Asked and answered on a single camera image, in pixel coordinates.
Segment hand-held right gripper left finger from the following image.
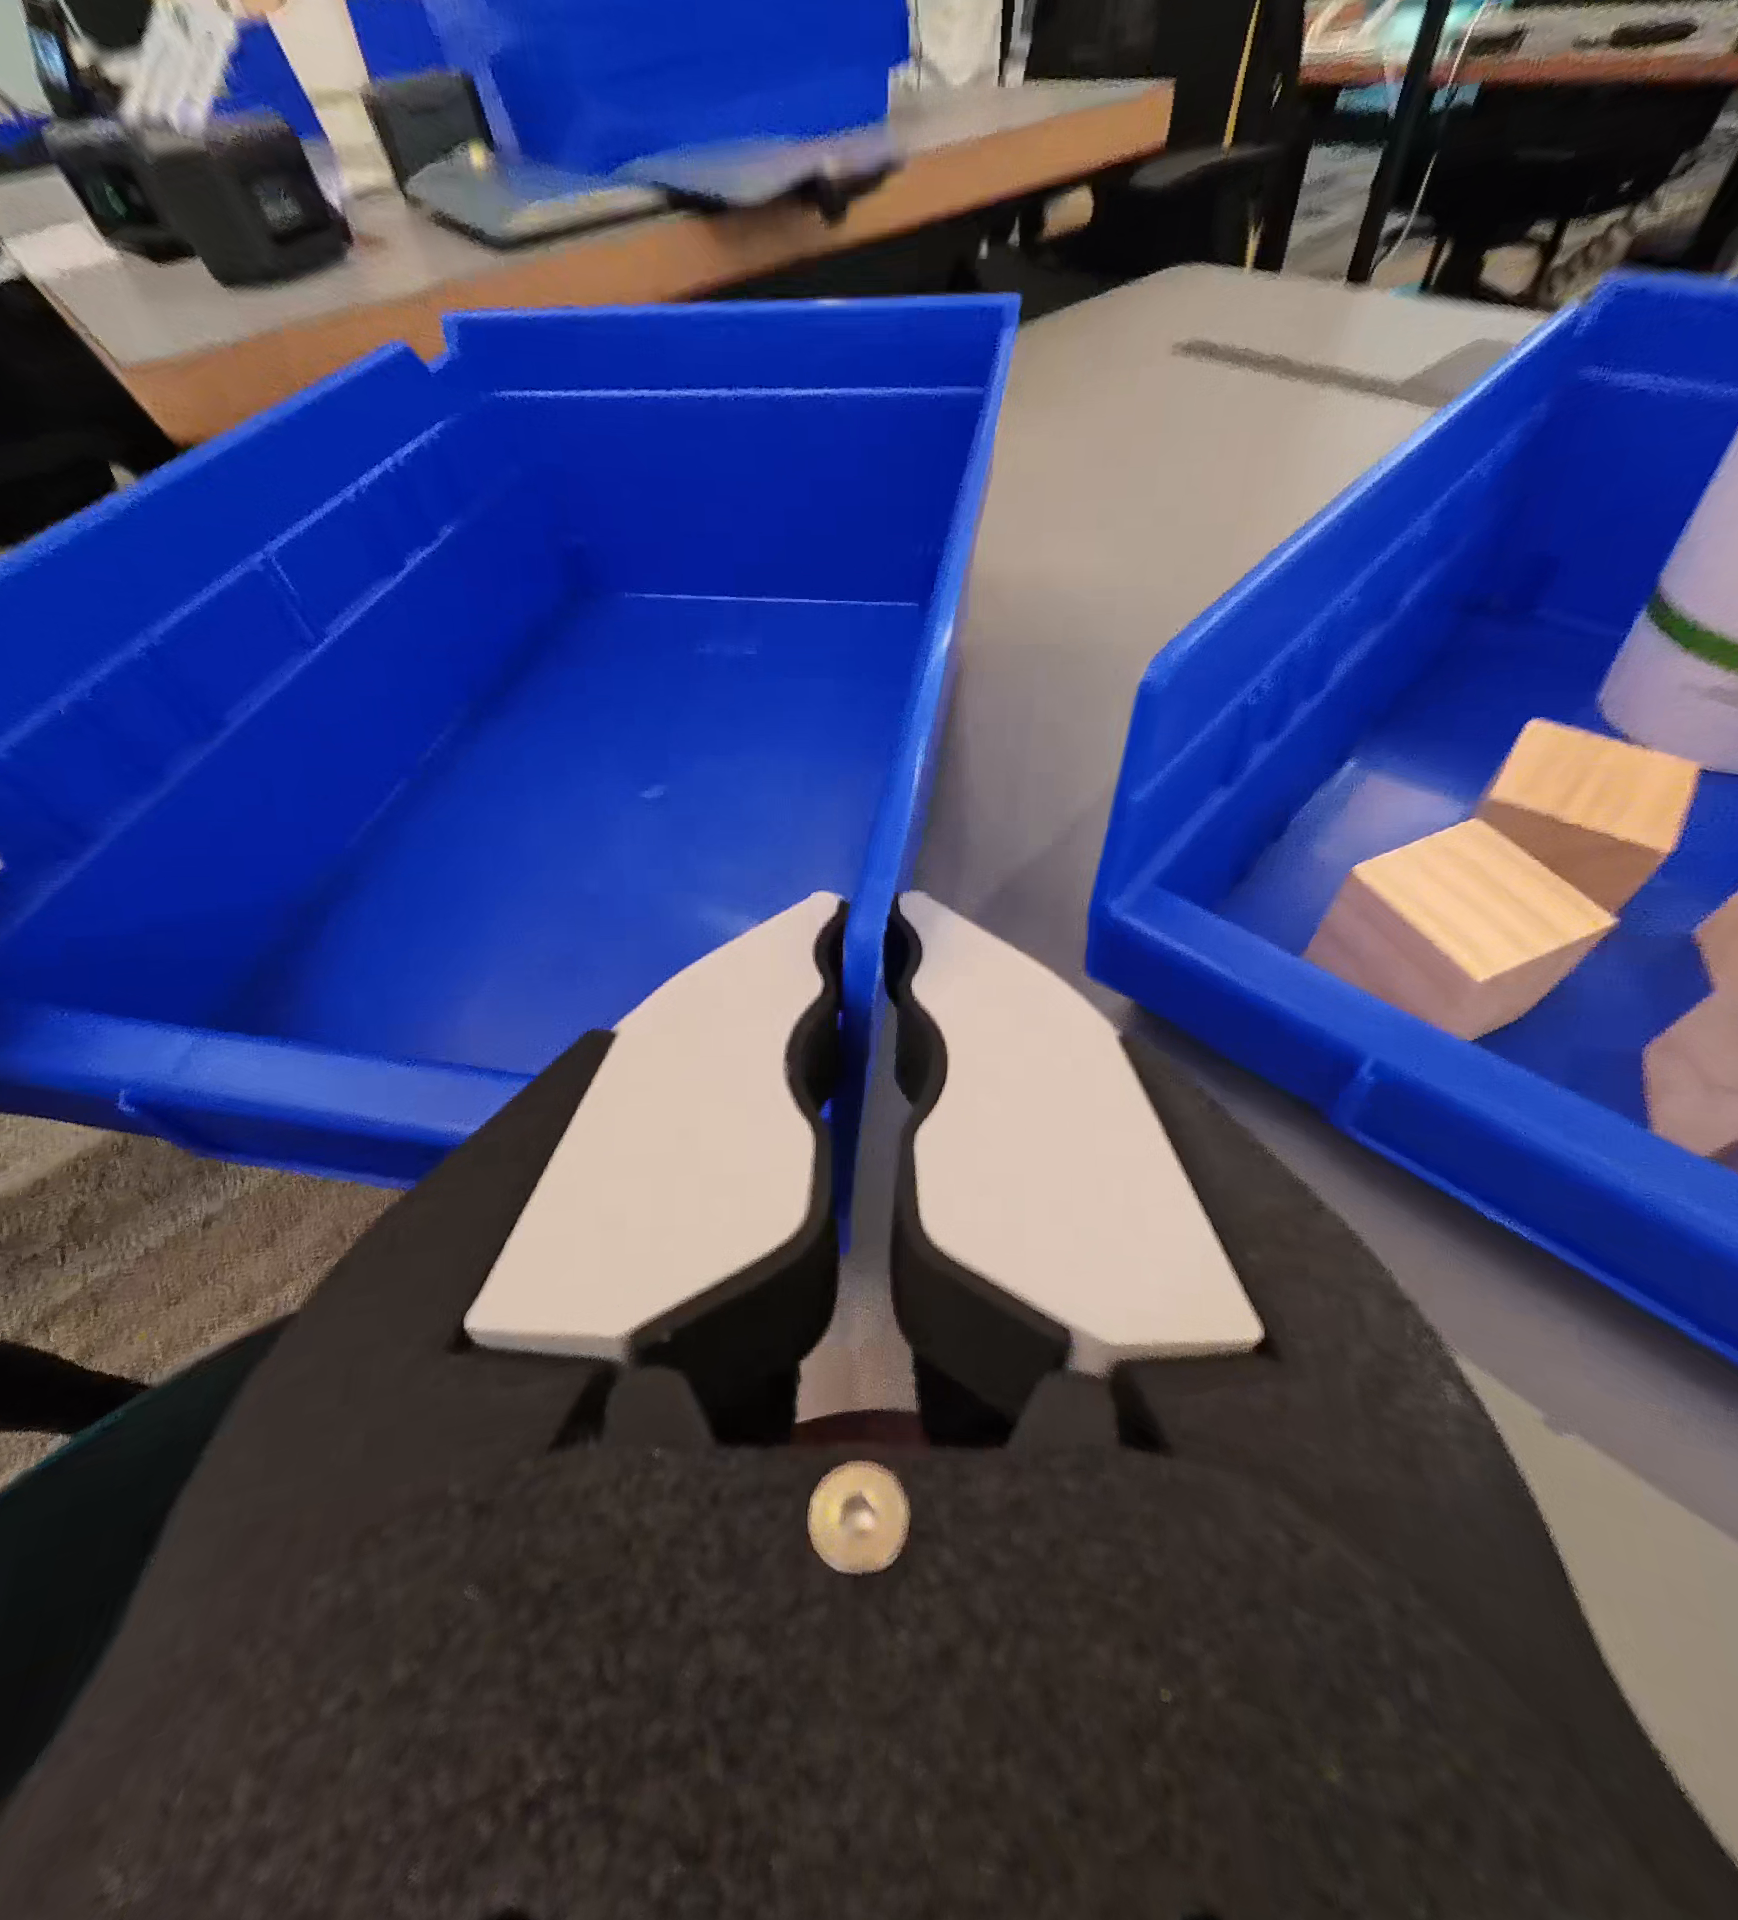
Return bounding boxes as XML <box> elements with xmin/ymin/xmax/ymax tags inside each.
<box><xmin>464</xmin><ymin>892</ymin><xmax>852</xmax><ymax>1446</ymax></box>

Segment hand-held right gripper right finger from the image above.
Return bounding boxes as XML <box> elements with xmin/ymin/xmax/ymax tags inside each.
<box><xmin>884</xmin><ymin>892</ymin><xmax>1266</xmax><ymax>1446</ymax></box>

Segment blue plastic bin with cubes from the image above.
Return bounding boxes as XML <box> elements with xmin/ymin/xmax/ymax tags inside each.
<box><xmin>1086</xmin><ymin>269</ymin><xmax>1738</xmax><ymax>1404</ymax></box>

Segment wooden desk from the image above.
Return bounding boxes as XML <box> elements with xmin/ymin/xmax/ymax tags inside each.
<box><xmin>0</xmin><ymin>73</ymin><xmax>1177</xmax><ymax>447</ymax></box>

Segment grey laptop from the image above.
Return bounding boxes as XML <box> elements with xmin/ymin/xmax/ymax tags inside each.
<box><xmin>404</xmin><ymin>126</ymin><xmax>901</xmax><ymax>248</ymax></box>

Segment black office chair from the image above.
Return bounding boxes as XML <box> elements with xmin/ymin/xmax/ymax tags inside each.
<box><xmin>1019</xmin><ymin>0</ymin><xmax>1305</xmax><ymax>293</ymax></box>

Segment blue storage bins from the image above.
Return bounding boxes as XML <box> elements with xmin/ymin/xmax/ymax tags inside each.
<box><xmin>217</xmin><ymin>0</ymin><xmax>908</xmax><ymax>174</ymax></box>

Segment wooden table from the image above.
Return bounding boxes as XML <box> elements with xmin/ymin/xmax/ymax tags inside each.
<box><xmin>1295</xmin><ymin>0</ymin><xmax>1738</xmax><ymax>94</ymax></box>

